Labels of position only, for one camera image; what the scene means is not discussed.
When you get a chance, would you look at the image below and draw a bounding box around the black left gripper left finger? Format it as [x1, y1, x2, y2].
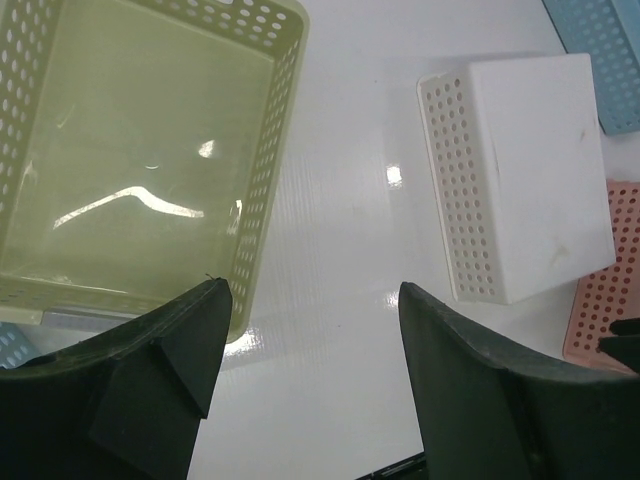
[1, 278, 231, 479]

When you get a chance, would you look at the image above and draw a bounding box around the blue basket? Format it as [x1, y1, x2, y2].
[0, 322, 41, 370]
[543, 0, 640, 136]

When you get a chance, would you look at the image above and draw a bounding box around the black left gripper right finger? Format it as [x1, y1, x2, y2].
[399, 282, 639, 479]

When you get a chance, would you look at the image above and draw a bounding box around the green perforated plastic basket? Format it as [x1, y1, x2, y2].
[1, 1, 309, 340]

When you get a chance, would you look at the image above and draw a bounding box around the white perforated plastic basket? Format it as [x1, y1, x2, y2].
[417, 54, 616, 305]

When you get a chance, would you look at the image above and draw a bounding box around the pink perforated plastic basket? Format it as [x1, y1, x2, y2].
[563, 180, 640, 374]

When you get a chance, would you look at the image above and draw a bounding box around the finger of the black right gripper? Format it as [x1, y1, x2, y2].
[599, 319, 640, 373]

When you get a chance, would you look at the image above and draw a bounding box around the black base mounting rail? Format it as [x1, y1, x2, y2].
[357, 453, 428, 480]

